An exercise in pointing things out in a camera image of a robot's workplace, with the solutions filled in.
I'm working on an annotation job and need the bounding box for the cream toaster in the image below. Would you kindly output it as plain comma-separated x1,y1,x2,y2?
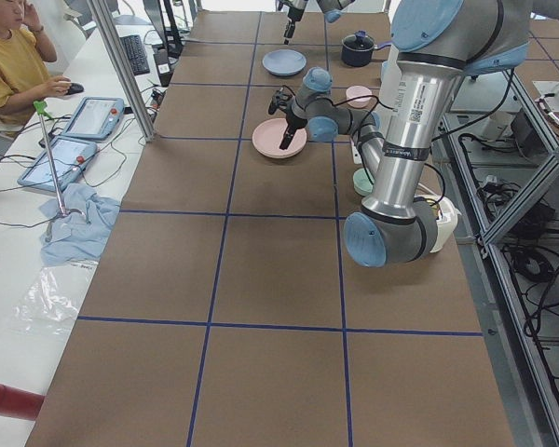
420,195,461,253

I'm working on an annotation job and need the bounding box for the dark blue pot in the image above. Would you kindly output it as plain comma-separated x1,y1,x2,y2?
341,41,391,67

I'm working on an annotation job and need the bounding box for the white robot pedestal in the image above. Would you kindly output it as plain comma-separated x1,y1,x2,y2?
349,138,362,165

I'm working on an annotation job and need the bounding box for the light blue cloth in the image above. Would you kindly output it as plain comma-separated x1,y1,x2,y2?
40,183,120,266

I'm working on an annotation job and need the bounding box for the black computer mouse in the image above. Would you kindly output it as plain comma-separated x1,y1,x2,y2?
66,83,85,95

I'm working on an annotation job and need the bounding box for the upper teach pendant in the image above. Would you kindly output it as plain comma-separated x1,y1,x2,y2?
61,97,125,142

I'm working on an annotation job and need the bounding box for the aluminium frame post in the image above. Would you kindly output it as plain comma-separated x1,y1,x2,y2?
88,0,155,142

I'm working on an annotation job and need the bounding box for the teach pendant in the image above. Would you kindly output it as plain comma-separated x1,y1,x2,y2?
61,97,125,142
18,137,98,193

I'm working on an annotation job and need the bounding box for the clear plastic bag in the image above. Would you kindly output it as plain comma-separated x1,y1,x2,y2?
7,262,98,342

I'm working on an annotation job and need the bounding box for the pink bowl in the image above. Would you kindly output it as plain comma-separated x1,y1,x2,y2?
346,85,373,109

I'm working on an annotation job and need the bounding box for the lower teach pendant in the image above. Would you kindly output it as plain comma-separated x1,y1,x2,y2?
18,137,98,193

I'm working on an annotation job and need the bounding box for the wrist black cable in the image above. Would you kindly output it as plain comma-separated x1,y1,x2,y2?
279,84,388,141

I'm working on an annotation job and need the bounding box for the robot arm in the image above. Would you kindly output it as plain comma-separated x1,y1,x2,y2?
279,1,533,267
275,0,354,45

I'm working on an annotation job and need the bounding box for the pink plate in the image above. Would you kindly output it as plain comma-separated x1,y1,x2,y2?
252,118,307,149

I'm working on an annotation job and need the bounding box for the person in yellow shirt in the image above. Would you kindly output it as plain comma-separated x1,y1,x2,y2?
0,1,72,126

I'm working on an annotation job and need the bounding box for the blue plate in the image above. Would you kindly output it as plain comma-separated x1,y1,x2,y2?
262,49,307,77

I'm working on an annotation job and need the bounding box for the green bowl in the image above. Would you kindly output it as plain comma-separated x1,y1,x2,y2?
352,168,374,196

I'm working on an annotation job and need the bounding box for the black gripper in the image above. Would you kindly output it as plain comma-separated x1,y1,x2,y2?
283,3,304,45
279,110,307,150

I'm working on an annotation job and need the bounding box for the cream plate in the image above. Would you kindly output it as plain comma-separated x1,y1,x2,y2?
255,145,304,159

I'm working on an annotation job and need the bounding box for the metal stand with green clip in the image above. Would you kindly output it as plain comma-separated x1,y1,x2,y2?
34,101,89,243

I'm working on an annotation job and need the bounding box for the red cylinder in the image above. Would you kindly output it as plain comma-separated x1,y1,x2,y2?
0,384,45,421

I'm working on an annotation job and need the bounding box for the light blue cup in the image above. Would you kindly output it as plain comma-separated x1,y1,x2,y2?
380,61,389,82

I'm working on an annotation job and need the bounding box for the glass pot lid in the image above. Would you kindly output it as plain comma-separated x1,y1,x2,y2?
342,30,375,51

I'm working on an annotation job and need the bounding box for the black keyboard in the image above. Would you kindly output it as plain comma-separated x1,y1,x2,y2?
119,34,150,75

